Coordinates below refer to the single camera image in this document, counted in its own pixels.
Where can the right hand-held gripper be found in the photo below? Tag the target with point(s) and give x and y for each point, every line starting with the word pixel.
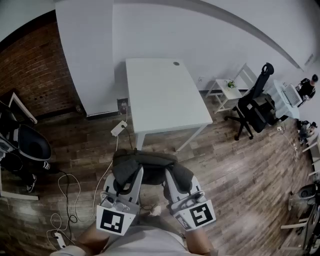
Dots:
pixel 200 213

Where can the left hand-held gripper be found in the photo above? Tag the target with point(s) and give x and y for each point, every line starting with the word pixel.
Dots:
pixel 112 220

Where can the dark backpack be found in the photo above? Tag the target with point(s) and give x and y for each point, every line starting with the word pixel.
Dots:
pixel 150 160

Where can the person's right forearm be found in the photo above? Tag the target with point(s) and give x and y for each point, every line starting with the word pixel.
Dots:
pixel 200 242

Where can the person's left forearm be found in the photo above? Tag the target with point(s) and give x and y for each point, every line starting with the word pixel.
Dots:
pixel 92 240

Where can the person's white shoe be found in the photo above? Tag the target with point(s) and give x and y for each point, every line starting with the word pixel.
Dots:
pixel 156 210

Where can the person's white shirt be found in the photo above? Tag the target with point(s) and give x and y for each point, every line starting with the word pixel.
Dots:
pixel 145 242

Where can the black round-backed chair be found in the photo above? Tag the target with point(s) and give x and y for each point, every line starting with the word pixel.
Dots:
pixel 30 145

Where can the small white side table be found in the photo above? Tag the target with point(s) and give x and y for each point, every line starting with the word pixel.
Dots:
pixel 228 93

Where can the black office chair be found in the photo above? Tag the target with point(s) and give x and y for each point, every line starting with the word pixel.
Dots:
pixel 255 110

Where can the small green potted plant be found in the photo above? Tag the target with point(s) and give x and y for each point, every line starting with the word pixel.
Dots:
pixel 230 84

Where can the white-framed dark desk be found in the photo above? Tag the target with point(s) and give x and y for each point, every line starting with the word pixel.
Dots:
pixel 23 107

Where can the white desk with laptop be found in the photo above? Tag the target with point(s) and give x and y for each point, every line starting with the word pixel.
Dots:
pixel 287 110

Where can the open grey laptop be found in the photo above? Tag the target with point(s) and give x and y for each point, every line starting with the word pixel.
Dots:
pixel 293 95

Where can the wall power outlet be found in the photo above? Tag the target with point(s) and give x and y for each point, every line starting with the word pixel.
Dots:
pixel 123 105

